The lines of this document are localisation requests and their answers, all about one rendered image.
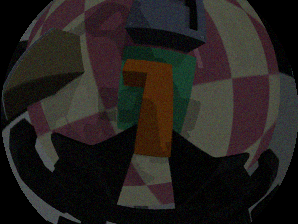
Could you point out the orange l-shaped part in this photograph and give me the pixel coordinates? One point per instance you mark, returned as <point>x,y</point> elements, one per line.
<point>155,126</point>

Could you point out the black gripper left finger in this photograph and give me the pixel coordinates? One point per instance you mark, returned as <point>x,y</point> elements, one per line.
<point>109,159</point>

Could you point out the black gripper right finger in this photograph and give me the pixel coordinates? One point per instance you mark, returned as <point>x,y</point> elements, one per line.
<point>193,169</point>

